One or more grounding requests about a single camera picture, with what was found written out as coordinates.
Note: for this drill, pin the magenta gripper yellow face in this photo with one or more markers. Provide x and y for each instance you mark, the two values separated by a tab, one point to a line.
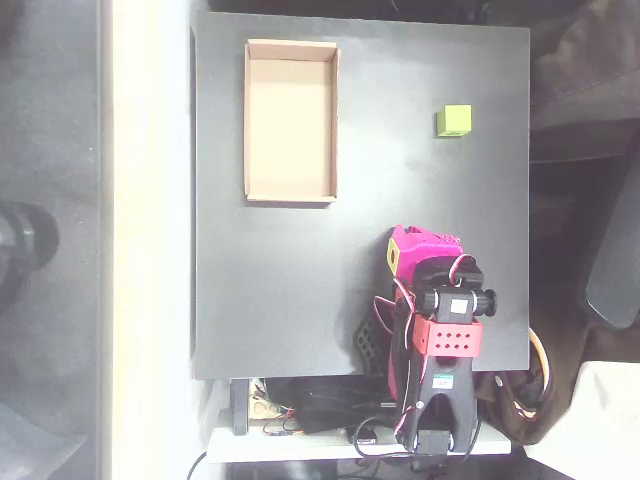
424	246

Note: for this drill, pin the yellow-green cube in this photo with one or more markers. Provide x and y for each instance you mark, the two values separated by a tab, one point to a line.
455	120

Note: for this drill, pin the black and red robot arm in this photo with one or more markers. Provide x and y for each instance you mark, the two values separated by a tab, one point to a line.
452	395

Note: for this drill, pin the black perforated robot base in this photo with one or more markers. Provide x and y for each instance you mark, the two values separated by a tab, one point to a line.
370	345

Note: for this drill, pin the open cardboard box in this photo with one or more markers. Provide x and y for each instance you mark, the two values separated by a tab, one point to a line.
290	125

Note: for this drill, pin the black power adapter bundle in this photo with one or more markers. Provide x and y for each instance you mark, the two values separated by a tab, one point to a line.
340	405

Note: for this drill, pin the black office chair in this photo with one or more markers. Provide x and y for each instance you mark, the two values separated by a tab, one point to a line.
612	260

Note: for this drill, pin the black plug connector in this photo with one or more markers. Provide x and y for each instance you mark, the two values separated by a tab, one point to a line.
367	436

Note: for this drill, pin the brown jacket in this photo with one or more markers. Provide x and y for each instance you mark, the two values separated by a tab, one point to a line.
545	415

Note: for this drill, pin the white shelf board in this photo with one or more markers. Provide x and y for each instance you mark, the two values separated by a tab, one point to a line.
300	446

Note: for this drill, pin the black table clamp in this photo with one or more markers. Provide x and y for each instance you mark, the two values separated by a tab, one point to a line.
240	407

